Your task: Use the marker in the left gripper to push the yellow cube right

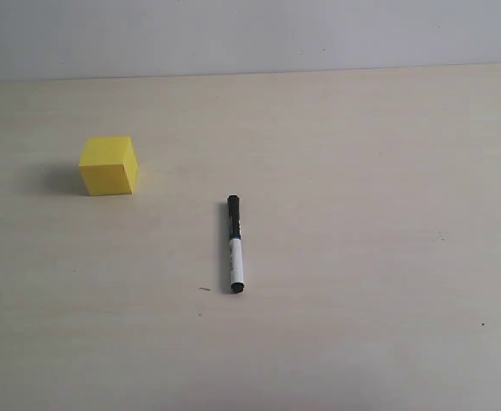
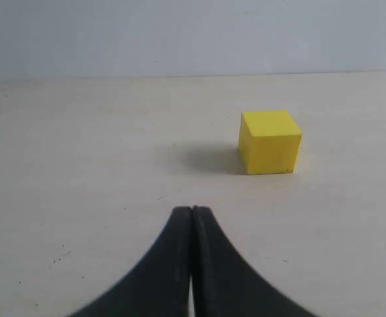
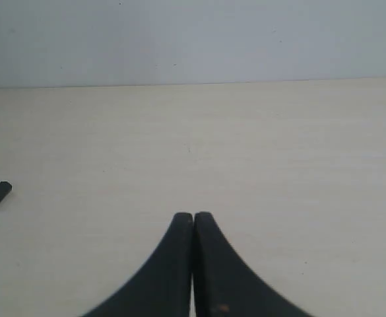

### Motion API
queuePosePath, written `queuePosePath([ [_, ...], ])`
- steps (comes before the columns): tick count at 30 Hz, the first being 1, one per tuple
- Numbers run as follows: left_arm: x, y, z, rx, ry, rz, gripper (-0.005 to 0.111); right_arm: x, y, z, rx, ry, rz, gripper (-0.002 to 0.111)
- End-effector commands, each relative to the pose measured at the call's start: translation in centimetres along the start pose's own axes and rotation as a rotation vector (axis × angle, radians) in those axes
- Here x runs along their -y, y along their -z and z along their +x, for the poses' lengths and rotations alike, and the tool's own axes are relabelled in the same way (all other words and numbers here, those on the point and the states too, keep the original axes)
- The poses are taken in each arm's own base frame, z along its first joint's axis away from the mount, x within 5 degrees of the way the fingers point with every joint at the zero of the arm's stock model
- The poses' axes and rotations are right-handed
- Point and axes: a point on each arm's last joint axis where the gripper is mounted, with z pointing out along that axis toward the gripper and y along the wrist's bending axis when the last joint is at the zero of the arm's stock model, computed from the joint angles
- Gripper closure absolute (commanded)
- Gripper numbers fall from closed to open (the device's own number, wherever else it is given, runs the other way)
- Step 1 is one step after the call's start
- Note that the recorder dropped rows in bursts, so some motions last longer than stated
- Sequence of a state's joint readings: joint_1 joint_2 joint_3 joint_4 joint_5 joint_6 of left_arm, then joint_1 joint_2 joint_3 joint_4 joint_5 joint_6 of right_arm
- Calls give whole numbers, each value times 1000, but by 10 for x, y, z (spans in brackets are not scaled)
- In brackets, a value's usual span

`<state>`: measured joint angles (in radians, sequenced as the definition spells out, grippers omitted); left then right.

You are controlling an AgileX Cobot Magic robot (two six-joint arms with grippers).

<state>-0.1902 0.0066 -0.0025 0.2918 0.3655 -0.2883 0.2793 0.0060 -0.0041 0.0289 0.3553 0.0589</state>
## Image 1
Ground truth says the black and white marker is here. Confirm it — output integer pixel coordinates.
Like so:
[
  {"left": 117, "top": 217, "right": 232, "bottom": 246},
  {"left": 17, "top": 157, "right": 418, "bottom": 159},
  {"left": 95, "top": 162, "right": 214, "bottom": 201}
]
[{"left": 227, "top": 194, "right": 245, "bottom": 294}]

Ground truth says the yellow foam cube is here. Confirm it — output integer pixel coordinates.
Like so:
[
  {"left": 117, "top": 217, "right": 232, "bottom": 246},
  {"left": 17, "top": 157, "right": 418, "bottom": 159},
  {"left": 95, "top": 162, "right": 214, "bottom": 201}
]
[{"left": 79, "top": 136, "right": 139, "bottom": 196}]

